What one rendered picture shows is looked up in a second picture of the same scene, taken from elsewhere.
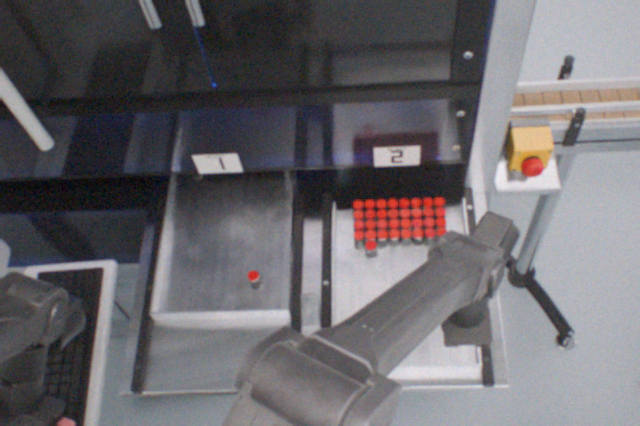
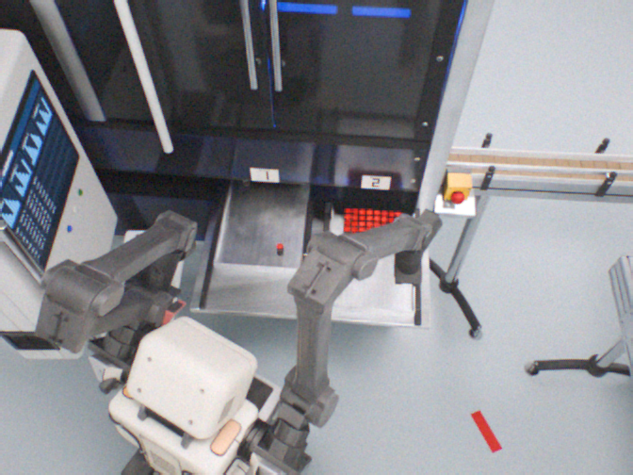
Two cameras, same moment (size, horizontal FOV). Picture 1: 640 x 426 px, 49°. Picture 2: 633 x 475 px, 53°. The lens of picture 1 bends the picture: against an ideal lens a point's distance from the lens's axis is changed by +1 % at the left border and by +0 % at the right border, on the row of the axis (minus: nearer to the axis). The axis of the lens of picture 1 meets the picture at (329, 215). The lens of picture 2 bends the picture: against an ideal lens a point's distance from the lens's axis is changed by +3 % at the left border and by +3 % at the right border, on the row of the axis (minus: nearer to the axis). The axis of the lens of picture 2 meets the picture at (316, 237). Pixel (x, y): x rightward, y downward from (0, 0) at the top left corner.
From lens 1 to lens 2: 0.57 m
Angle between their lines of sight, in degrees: 3
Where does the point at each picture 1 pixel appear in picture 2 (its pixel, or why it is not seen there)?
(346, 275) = not seen: hidden behind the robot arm
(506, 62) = (446, 130)
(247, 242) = (275, 227)
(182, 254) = (234, 230)
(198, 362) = (240, 295)
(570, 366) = (477, 351)
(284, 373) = (332, 242)
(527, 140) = (456, 181)
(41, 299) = (187, 224)
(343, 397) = (356, 253)
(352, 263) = not seen: hidden behind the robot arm
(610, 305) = (510, 313)
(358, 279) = not seen: hidden behind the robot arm
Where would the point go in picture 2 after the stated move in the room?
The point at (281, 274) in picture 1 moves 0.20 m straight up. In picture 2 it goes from (296, 249) to (294, 212)
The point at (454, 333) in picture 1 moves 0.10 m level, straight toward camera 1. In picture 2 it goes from (400, 276) to (389, 311)
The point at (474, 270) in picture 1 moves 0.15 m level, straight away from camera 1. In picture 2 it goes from (415, 230) to (434, 178)
